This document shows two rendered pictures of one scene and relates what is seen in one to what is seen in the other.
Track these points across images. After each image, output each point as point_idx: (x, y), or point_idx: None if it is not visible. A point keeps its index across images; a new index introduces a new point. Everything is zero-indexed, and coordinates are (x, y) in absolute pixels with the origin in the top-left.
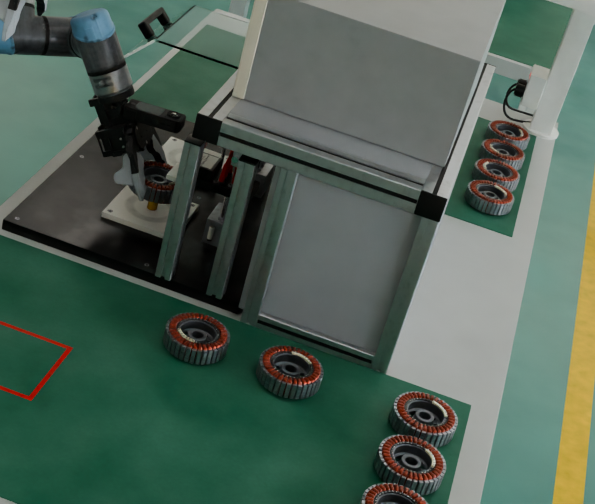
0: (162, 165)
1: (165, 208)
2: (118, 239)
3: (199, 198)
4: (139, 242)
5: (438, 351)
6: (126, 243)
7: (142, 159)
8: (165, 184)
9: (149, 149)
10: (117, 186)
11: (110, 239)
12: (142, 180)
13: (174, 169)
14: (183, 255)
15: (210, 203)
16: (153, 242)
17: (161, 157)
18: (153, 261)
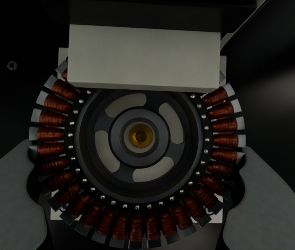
0: (61, 151)
1: (123, 108)
2: (275, 156)
3: (14, 63)
4: (261, 117)
5: None
6: (279, 138)
7: (239, 240)
8: (192, 95)
9: (53, 248)
10: (77, 235)
11: (284, 170)
12: (269, 173)
13: (147, 70)
14: (253, 29)
15: (20, 36)
16: (244, 93)
17: (30, 171)
18: None
